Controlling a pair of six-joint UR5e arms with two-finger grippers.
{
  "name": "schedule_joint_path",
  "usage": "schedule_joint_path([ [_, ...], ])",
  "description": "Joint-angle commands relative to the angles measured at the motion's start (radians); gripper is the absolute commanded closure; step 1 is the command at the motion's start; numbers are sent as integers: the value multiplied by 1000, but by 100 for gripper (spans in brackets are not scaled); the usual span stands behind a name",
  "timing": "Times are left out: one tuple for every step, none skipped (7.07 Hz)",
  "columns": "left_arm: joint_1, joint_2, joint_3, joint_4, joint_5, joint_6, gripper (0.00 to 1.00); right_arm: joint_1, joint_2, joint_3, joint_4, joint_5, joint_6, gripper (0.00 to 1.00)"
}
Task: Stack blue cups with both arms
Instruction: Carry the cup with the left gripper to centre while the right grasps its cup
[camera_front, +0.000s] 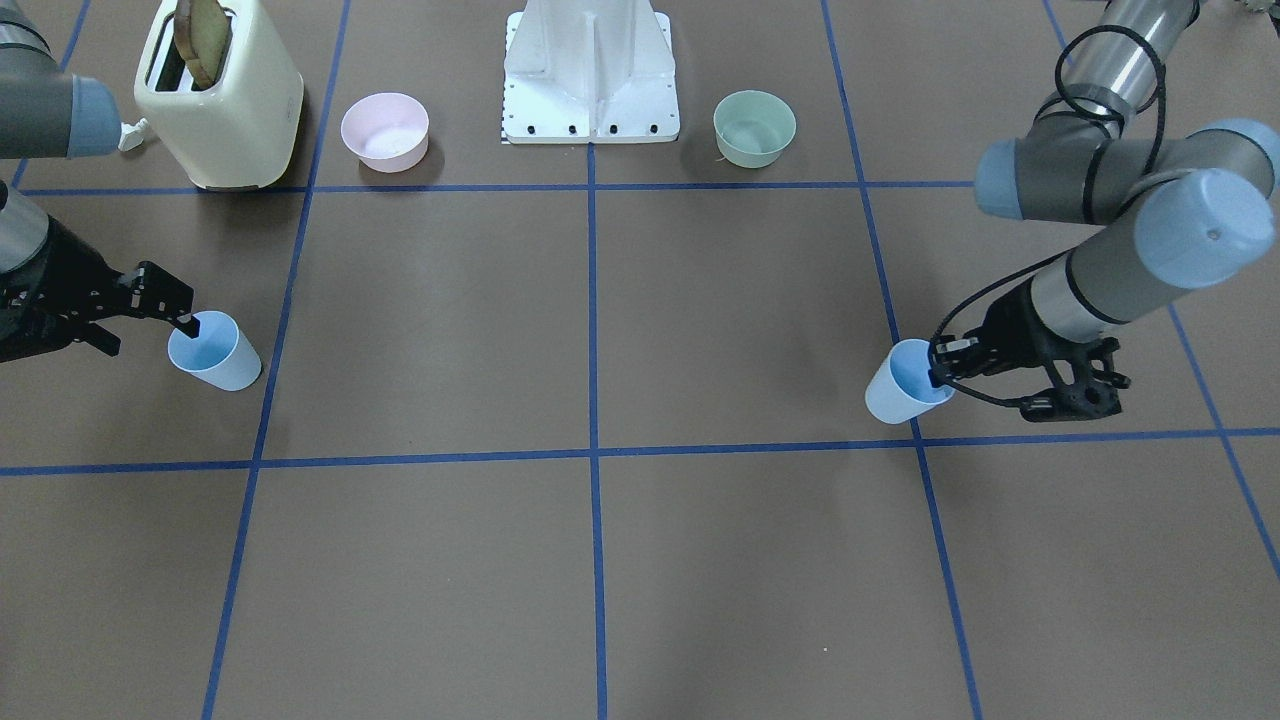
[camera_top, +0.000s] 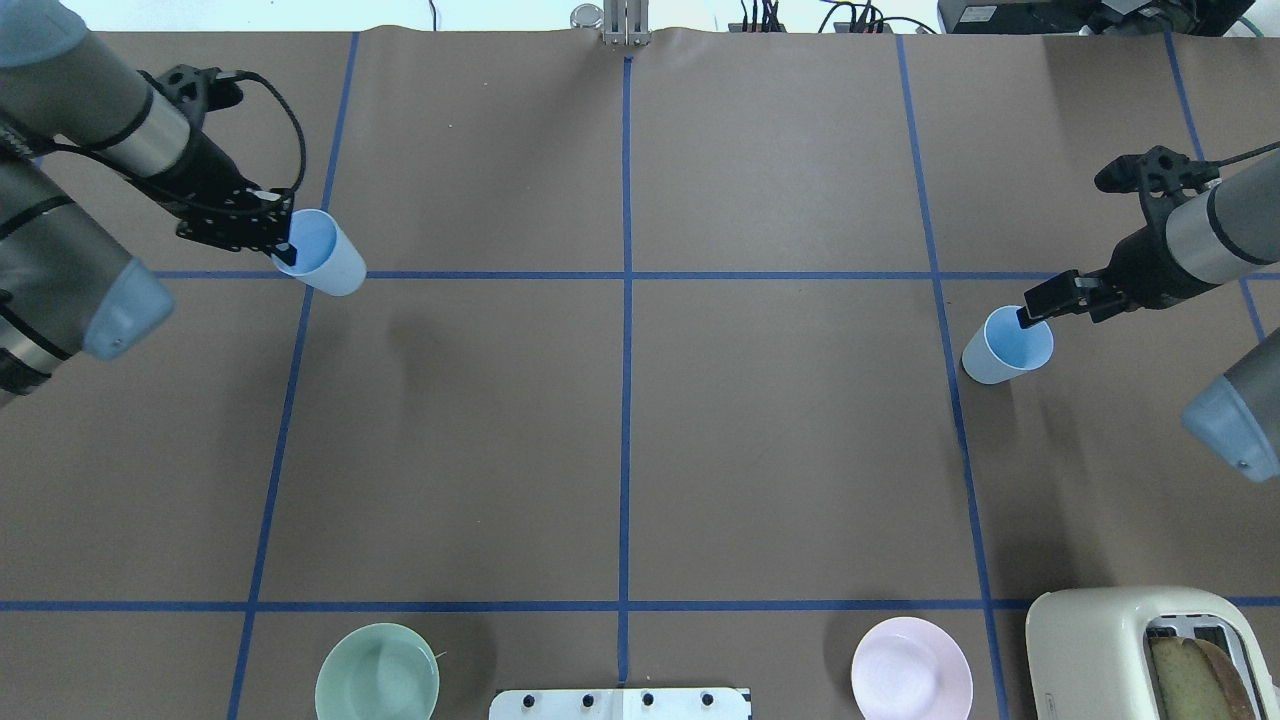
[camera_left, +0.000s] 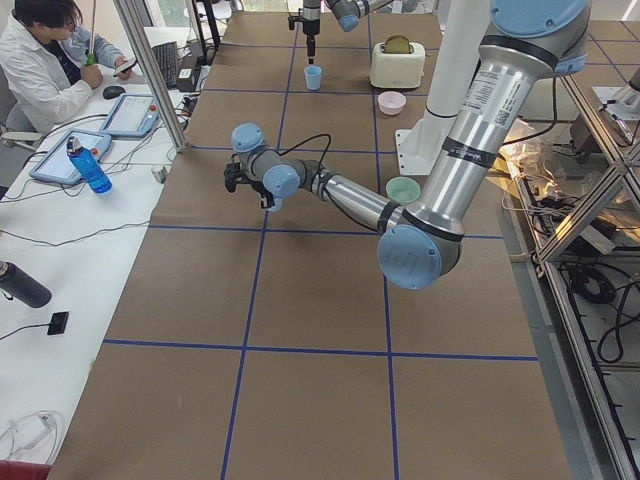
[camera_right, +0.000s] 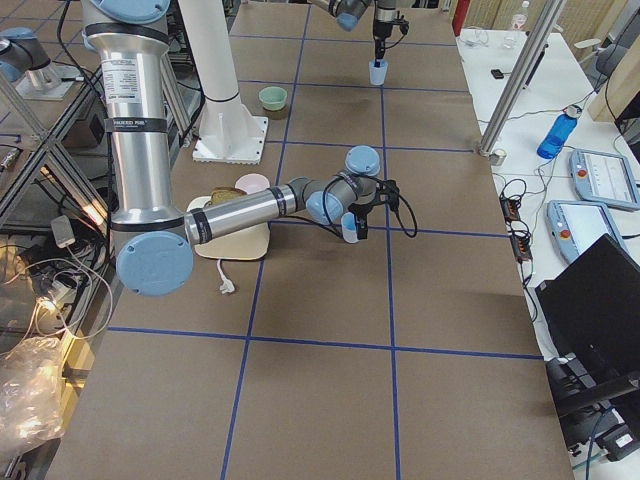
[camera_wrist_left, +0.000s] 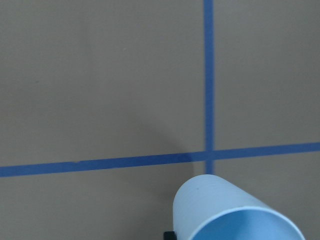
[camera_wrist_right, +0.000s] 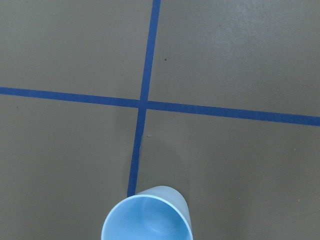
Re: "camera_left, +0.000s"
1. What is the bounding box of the far teach pendant tablet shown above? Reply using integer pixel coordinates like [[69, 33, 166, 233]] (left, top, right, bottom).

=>
[[99, 94, 159, 138]]

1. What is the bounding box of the toast slice in toaster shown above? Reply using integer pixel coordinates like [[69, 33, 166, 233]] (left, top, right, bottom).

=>
[[383, 35, 412, 55]]

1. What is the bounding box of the blue water bottle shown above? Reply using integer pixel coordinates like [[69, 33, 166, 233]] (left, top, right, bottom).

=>
[[66, 136, 112, 194]]

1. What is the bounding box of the white cable bundle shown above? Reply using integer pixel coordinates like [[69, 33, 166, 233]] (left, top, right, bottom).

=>
[[0, 409, 64, 464]]

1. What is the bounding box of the light blue plastic cup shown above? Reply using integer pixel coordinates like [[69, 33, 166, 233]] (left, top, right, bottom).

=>
[[304, 64, 322, 91]]

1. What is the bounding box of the aluminium frame post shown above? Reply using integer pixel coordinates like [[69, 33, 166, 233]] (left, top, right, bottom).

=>
[[113, 0, 187, 153]]

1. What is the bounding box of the aluminium side frame rail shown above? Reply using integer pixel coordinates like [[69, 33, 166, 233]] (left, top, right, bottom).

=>
[[502, 64, 639, 479]]

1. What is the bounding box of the black keyboard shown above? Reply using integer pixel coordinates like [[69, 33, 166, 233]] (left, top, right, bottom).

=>
[[151, 41, 179, 89]]

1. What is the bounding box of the small black square device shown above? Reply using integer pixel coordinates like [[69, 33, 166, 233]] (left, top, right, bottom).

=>
[[47, 311, 69, 336]]

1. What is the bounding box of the teach pendant tablet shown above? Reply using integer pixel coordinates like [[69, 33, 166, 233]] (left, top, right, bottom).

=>
[[29, 129, 112, 186], [99, 94, 159, 138]]

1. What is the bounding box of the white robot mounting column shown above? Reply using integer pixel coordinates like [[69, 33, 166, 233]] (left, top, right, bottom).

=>
[[396, 0, 490, 176]]

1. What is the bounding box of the green handled stick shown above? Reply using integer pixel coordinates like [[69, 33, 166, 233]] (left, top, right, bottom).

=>
[[86, 0, 98, 66]]

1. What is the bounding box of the person in white coat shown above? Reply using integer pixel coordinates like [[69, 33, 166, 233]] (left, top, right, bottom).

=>
[[1, 1, 128, 134]]

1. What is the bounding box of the cream toaster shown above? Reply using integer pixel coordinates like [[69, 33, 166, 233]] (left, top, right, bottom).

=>
[[369, 42, 426, 89]]

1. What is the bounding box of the black smartphone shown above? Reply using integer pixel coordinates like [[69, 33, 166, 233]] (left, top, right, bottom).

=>
[[113, 58, 137, 77]]

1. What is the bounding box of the near teach pendant tablet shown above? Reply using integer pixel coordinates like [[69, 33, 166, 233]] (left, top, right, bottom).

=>
[[29, 129, 112, 186]]

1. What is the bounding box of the pink bowl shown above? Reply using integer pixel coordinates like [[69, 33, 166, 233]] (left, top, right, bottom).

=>
[[377, 91, 406, 116]]

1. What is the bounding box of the dark grey thermos bottle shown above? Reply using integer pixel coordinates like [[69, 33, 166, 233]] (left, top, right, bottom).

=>
[[1, 261, 52, 308]]

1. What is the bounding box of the mint green bowl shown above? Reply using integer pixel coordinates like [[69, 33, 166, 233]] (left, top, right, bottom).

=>
[[385, 176, 421, 205]]

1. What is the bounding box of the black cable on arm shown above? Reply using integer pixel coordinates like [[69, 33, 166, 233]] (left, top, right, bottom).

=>
[[276, 133, 333, 174]]

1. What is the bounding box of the black computer mouse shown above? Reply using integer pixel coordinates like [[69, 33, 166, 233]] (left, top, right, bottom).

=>
[[102, 85, 126, 100]]

